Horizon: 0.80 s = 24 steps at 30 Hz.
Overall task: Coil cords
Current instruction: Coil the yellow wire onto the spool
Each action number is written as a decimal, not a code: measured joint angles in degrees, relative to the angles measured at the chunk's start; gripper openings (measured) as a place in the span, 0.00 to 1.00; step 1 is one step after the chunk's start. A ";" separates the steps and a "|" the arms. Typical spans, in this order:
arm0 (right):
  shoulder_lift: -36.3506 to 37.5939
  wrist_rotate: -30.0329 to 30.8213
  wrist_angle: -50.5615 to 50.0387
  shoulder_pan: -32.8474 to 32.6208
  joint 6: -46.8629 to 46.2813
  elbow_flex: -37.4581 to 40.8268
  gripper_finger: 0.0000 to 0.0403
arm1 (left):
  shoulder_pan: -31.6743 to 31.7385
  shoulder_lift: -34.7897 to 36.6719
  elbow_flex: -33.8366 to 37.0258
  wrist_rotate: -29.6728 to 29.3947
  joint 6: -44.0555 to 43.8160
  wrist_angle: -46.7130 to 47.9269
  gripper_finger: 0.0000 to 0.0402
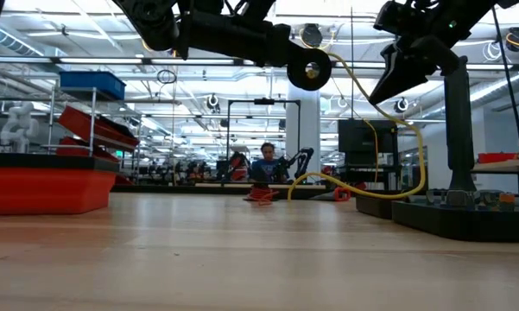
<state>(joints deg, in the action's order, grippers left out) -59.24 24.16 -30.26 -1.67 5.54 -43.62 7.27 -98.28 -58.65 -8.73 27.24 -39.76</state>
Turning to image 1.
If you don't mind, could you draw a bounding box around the black gantry frame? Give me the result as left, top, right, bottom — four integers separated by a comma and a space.
225, 98, 302, 183

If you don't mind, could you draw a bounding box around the white round column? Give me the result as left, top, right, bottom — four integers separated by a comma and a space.
285, 81, 322, 182

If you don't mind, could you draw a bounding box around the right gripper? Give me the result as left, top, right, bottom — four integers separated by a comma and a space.
368, 0, 497, 106

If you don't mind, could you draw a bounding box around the blue plastic bin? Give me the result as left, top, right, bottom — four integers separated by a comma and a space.
59, 70, 127, 101

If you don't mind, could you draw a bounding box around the black screwdriver bit case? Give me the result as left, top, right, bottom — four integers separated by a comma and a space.
356, 188, 519, 243

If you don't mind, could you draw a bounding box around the thin black slanted cable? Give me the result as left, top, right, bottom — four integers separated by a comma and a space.
489, 3, 519, 194

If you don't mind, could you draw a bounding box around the metal shelf rack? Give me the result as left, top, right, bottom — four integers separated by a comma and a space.
47, 86, 142, 174

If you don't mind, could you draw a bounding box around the black monitor box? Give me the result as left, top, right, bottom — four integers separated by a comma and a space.
337, 118, 400, 166

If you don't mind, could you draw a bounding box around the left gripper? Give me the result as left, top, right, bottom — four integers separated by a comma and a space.
174, 0, 314, 69

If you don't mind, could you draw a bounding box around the red collapsible container black rim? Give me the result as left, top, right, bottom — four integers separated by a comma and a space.
0, 152, 120, 216

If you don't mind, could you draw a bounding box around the black aluminium table frame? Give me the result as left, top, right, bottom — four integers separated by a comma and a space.
111, 183, 351, 200

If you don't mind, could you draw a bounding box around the red low tray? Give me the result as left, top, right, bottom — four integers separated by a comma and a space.
477, 151, 519, 165

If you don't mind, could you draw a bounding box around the yellow wire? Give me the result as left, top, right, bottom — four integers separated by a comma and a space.
286, 47, 428, 202

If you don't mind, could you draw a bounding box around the black work glove red cuff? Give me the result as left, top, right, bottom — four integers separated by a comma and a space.
314, 186, 353, 202

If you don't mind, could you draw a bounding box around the wooden side table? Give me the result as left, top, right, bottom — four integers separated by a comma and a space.
478, 158, 519, 194

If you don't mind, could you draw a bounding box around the person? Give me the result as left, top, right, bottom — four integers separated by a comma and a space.
249, 142, 288, 183

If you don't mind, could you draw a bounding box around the yellow hanging cable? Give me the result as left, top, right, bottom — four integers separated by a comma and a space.
362, 118, 381, 185

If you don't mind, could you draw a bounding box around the thin black vertical cable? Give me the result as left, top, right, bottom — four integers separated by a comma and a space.
350, 6, 355, 121

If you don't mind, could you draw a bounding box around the red tilted shelf bin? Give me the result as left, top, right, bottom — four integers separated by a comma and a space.
58, 105, 141, 152
55, 136, 122, 163

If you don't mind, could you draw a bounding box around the black rounded upright post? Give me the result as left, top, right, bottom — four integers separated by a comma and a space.
443, 54, 477, 192

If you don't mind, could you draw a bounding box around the red wire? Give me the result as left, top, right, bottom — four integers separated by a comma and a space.
244, 185, 282, 206

